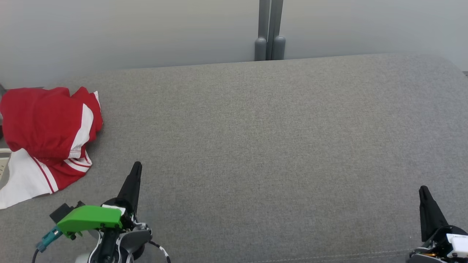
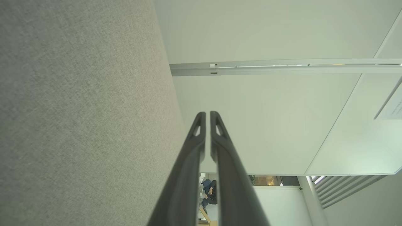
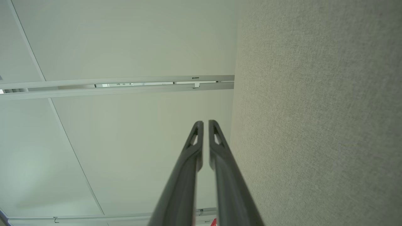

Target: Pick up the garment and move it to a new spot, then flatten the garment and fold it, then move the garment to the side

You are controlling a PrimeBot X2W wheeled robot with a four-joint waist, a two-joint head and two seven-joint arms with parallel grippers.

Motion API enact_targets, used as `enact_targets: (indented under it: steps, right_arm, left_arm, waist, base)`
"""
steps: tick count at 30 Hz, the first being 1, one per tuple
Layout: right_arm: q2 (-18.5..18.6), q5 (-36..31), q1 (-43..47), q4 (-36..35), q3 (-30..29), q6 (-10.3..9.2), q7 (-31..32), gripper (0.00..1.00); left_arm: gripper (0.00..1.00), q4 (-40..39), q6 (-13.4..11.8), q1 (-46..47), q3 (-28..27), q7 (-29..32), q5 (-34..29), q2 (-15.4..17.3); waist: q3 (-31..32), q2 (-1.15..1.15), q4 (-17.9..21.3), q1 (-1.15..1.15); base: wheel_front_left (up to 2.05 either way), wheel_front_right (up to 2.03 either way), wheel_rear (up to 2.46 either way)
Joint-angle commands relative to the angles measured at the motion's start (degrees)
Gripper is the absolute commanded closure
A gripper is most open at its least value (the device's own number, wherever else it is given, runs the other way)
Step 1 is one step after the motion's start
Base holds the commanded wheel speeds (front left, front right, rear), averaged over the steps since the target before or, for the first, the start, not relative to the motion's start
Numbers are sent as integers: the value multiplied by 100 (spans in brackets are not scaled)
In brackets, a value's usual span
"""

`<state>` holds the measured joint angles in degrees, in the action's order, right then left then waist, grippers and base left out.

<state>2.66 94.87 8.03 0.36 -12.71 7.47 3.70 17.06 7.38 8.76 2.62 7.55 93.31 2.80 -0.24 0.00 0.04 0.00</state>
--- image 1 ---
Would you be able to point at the cream perforated laundry basket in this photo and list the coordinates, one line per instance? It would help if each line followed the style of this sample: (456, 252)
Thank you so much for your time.
(3, 164)

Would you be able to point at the red shorts with white trim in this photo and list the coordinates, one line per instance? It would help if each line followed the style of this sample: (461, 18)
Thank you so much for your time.
(40, 120)

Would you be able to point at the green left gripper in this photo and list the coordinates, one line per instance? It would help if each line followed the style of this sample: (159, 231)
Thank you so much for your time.
(91, 218)

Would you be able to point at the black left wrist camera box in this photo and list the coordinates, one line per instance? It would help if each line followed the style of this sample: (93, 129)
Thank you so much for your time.
(63, 211)

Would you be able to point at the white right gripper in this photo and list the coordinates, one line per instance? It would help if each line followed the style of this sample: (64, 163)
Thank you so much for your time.
(459, 244)

